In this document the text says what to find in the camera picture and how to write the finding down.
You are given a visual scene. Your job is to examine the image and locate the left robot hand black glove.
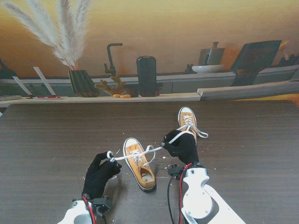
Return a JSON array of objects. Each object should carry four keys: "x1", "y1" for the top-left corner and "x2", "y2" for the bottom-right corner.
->
[{"x1": 81, "y1": 151, "x2": 122, "y2": 201}]

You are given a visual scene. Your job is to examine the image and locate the right robot hand black glove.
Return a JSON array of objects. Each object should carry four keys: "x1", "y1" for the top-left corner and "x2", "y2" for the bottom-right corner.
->
[{"x1": 161, "y1": 129, "x2": 199, "y2": 165}]

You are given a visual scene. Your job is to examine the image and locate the white shoelace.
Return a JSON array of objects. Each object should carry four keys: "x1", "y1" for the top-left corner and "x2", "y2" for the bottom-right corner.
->
[
  {"x1": 105, "y1": 131, "x2": 189, "y2": 168},
  {"x1": 174, "y1": 114, "x2": 209, "y2": 140}
]

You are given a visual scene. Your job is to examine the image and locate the printed kitchen backdrop banner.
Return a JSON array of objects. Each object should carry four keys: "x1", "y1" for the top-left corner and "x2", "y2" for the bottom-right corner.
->
[{"x1": 0, "y1": 0, "x2": 299, "y2": 108}]

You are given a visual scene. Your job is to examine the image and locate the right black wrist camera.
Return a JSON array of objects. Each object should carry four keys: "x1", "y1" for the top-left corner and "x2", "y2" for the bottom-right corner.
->
[{"x1": 167, "y1": 164, "x2": 185, "y2": 180}]

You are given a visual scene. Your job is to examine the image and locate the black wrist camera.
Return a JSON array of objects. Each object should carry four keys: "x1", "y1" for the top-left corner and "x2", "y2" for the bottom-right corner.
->
[
  {"x1": 92, "y1": 196, "x2": 114, "y2": 217},
  {"x1": 167, "y1": 164, "x2": 185, "y2": 180}
]

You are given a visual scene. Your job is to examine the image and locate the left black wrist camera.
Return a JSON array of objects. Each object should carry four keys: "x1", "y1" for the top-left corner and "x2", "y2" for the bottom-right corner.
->
[{"x1": 92, "y1": 196, "x2": 114, "y2": 217}]

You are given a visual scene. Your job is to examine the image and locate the left arm red cable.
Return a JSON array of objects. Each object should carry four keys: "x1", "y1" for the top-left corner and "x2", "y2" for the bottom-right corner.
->
[{"x1": 83, "y1": 195, "x2": 96, "y2": 224}]

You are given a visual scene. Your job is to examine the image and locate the arm red cable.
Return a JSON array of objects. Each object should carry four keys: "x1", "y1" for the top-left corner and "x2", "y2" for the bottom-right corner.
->
[
  {"x1": 83, "y1": 195, "x2": 96, "y2": 224},
  {"x1": 178, "y1": 163, "x2": 193, "y2": 224}
]

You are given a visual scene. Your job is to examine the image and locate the right arm red cable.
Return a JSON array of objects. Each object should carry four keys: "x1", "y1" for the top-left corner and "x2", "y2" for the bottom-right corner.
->
[{"x1": 178, "y1": 163, "x2": 193, "y2": 224}]

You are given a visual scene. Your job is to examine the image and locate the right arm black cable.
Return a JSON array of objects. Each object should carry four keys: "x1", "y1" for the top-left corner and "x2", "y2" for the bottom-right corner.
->
[{"x1": 167, "y1": 177, "x2": 176, "y2": 224}]

